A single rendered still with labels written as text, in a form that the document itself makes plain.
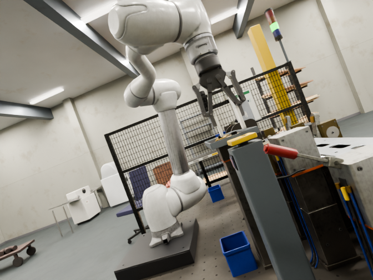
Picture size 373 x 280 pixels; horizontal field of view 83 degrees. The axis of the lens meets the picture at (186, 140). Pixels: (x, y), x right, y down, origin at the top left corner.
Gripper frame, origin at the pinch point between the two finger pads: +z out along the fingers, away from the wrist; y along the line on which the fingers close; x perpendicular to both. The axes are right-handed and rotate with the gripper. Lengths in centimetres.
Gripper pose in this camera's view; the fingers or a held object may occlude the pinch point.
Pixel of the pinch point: (230, 123)
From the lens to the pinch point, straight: 64.1
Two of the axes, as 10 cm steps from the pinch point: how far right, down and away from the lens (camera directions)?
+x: 0.5, -0.1, 10.0
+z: 3.6, 9.3, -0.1
